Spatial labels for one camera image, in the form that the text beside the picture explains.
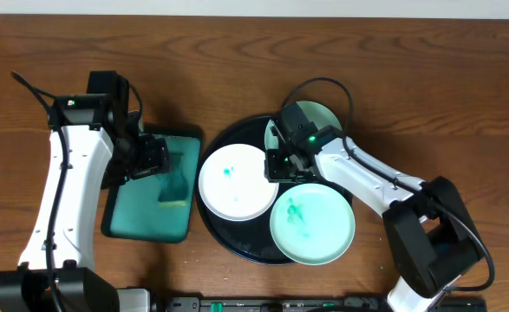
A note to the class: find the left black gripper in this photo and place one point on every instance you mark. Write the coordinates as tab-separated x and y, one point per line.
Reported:
151	157

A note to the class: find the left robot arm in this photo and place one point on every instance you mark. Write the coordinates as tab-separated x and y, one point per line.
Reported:
96	143

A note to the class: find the black round tray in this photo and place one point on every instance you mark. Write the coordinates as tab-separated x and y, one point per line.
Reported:
249	239

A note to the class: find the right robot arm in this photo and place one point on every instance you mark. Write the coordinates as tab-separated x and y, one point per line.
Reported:
432	237

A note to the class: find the green yellow sponge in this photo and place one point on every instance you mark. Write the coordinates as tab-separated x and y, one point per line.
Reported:
173	184

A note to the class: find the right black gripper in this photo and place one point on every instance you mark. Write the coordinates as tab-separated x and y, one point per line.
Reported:
276	165

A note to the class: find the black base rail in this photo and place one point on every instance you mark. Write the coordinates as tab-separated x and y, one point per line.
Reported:
364	303

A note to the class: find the mint green plate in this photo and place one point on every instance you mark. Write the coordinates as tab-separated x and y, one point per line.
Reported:
316	112
312	224

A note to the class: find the white plate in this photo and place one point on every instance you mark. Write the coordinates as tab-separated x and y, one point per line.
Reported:
232	183

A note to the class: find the black rectangular water tray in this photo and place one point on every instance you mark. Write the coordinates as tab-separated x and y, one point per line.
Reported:
132	210

